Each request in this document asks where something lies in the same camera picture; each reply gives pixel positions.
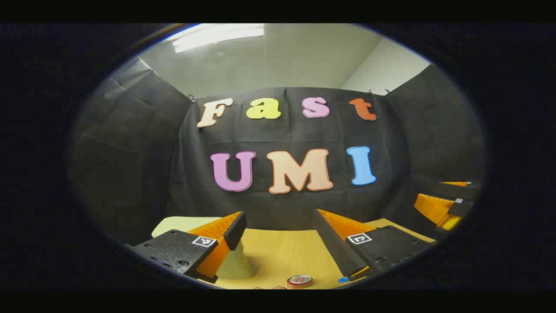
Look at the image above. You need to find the pale green desktop garbage bin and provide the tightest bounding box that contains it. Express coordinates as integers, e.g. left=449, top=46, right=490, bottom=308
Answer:
left=152, top=216, right=255, bottom=280

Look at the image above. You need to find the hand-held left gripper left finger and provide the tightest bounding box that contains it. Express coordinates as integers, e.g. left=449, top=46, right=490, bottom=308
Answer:
left=130, top=211, right=248, bottom=284

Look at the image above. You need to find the wooden desktop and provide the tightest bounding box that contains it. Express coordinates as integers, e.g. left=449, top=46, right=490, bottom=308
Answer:
left=198, top=219, right=436, bottom=290

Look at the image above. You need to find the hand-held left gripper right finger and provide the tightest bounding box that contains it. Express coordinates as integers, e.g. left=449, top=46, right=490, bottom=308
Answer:
left=312, top=208, right=437, bottom=283

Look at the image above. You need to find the black backdrop cloth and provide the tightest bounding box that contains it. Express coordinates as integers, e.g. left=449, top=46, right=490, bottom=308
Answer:
left=72, top=57, right=485, bottom=246

